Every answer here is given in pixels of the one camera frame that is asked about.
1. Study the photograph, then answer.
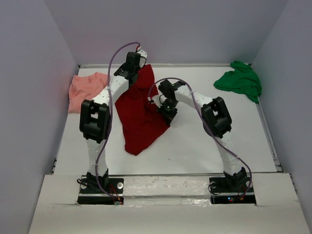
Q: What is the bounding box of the red t shirt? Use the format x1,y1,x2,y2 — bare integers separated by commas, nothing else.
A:
115,64,170,156

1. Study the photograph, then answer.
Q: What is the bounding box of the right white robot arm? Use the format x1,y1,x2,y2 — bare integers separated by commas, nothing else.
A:
148,78,252,199

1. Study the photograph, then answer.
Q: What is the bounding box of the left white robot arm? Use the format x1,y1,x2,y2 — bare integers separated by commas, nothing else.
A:
79,49,147,196

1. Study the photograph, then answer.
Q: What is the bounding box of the pink t shirt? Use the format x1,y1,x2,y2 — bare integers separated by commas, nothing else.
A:
68,72,108,114

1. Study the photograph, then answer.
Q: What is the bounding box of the green t shirt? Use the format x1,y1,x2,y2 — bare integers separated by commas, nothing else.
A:
214,60,262,104

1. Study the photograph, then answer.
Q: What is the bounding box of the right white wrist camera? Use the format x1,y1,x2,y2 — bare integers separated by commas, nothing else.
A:
148,95,162,107

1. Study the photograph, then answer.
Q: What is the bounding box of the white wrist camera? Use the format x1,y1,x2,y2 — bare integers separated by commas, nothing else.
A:
148,95,162,107
136,47,147,66

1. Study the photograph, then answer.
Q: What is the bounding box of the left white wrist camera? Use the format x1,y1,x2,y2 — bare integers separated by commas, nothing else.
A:
136,47,147,66

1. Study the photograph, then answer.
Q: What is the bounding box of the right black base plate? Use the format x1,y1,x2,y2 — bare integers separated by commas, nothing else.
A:
208,177,256,205

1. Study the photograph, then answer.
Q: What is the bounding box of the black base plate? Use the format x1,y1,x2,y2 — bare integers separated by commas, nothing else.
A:
77,176,124,205
208,177,256,205

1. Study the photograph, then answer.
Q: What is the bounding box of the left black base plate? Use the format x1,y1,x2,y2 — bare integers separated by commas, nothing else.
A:
77,176,124,205

